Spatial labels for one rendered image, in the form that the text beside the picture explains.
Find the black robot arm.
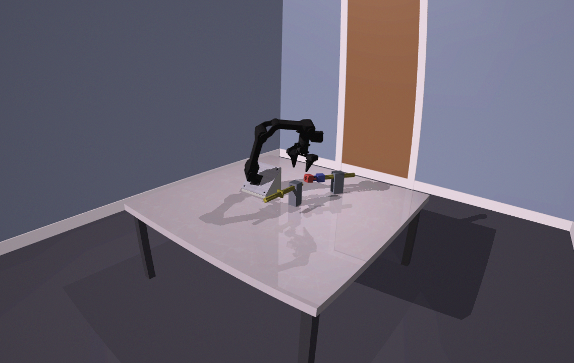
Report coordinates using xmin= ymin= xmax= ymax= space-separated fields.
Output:
xmin=244 ymin=118 xmax=324 ymax=186

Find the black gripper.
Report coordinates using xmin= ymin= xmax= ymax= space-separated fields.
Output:
xmin=286 ymin=142 xmax=319 ymax=172

